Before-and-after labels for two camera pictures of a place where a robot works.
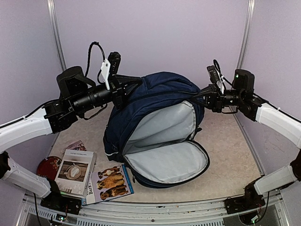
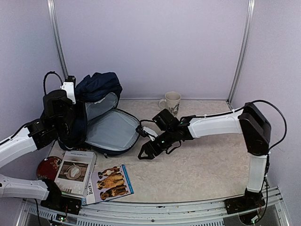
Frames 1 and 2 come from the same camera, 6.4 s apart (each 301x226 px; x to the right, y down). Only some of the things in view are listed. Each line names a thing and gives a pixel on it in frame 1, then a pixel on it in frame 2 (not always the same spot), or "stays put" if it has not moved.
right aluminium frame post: x=245 y=34 stays put
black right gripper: x=214 y=99 → x=156 y=150
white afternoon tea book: x=74 y=172 stays put
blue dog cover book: x=107 y=183 stays put
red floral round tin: x=48 y=167 stays put
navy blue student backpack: x=155 y=130 → x=106 y=130
